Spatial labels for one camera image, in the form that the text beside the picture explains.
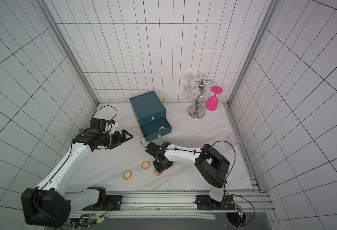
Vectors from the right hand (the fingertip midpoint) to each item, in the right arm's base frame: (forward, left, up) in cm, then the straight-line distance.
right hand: (157, 170), depth 84 cm
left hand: (+9, +18, +16) cm, 26 cm away
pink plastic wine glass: (+41, -34, +18) cm, 56 cm away
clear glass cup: (+23, -49, +1) cm, 54 cm away
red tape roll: (+25, 0, +8) cm, 26 cm away
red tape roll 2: (-2, -1, 0) cm, 3 cm away
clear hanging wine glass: (+57, -18, +14) cm, 62 cm away
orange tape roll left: (-4, +18, -1) cm, 19 cm away
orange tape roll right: (+2, +8, 0) cm, 8 cm away
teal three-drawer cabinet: (+26, +5, +21) cm, 34 cm away
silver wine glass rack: (+49, -25, 0) cm, 55 cm away
